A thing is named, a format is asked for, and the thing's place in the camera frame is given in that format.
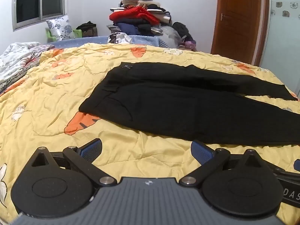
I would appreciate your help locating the black pants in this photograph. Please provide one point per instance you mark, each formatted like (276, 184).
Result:
(175, 103)

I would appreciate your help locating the dark bag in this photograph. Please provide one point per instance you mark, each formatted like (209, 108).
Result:
(88, 29)

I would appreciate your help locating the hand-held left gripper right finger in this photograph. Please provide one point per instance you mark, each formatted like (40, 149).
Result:
(200, 153)

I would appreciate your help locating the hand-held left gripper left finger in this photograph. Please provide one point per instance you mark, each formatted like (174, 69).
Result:
(92, 150)

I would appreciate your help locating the sliding window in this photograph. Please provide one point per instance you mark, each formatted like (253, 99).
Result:
(39, 0)

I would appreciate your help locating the grey plastic bag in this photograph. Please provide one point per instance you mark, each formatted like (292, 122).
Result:
(169, 36)

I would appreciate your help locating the pile of folded clothes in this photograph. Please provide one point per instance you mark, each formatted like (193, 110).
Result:
(138, 16)

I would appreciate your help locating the floral pillow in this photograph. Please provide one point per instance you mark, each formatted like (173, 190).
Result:
(60, 27)

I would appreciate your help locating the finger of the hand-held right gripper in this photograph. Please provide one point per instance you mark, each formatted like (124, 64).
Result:
(288, 172)

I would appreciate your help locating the brown wooden door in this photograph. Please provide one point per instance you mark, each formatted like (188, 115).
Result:
(236, 16)

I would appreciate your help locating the white patterned quilt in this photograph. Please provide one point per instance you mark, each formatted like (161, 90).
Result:
(16, 58)

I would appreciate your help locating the yellow printed blanket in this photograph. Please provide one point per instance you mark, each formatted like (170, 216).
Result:
(46, 98)

